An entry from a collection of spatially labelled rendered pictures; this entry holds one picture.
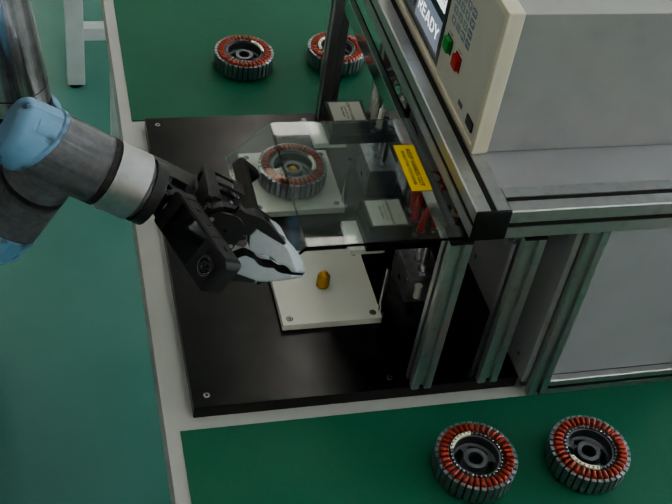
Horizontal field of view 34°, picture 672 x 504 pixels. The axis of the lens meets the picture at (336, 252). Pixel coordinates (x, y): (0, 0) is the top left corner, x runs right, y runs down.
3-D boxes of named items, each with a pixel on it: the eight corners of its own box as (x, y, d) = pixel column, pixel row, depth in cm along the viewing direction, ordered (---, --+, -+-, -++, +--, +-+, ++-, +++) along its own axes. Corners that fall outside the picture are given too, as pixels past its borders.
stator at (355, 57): (366, 51, 219) (369, 35, 217) (358, 82, 211) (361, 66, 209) (311, 40, 220) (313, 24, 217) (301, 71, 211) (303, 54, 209)
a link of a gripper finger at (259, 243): (312, 230, 128) (247, 197, 124) (321, 260, 124) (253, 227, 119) (296, 248, 129) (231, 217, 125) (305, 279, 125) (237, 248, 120)
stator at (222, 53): (234, 88, 204) (235, 72, 202) (202, 57, 210) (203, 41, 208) (283, 73, 210) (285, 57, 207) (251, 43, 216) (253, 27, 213)
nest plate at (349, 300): (282, 331, 159) (283, 325, 159) (264, 259, 170) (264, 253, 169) (381, 322, 163) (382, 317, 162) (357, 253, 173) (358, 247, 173)
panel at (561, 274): (520, 382, 158) (578, 229, 138) (399, 106, 204) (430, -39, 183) (527, 381, 159) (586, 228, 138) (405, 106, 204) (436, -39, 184)
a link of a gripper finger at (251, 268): (296, 248, 129) (231, 217, 125) (305, 279, 125) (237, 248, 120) (281, 267, 131) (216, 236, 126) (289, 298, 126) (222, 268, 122)
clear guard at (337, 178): (255, 285, 132) (259, 249, 128) (225, 159, 149) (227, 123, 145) (507, 267, 141) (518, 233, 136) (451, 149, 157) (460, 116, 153)
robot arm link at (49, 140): (-10, 130, 114) (29, 74, 110) (84, 175, 120) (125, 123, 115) (-20, 180, 109) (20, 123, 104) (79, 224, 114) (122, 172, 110)
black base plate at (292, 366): (193, 418, 149) (193, 408, 147) (144, 128, 193) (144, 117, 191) (514, 386, 161) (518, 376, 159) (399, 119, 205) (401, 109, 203)
